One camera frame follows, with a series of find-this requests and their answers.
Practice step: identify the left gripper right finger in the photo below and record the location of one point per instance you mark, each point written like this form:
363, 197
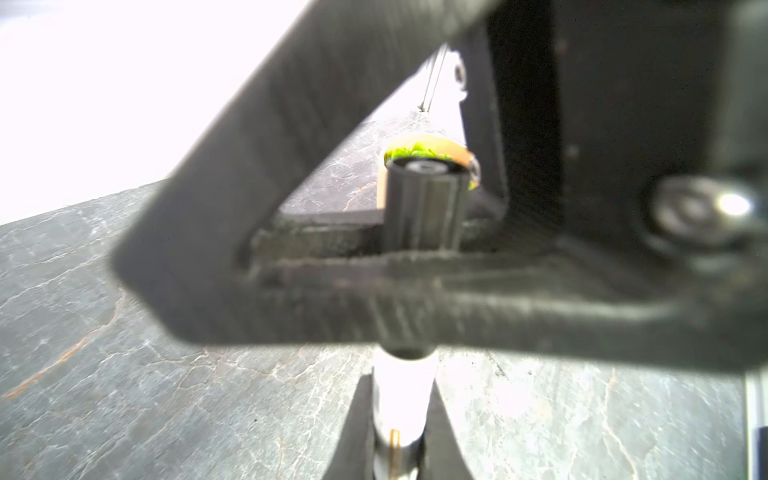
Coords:
441, 458

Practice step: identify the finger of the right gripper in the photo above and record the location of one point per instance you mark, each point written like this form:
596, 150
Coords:
622, 126
215, 261

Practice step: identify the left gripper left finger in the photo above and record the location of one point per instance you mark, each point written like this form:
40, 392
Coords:
354, 453

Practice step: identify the black pen cap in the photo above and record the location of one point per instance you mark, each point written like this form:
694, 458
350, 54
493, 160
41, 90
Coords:
425, 208

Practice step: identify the potted green plant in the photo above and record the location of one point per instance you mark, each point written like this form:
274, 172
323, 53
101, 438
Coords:
424, 144

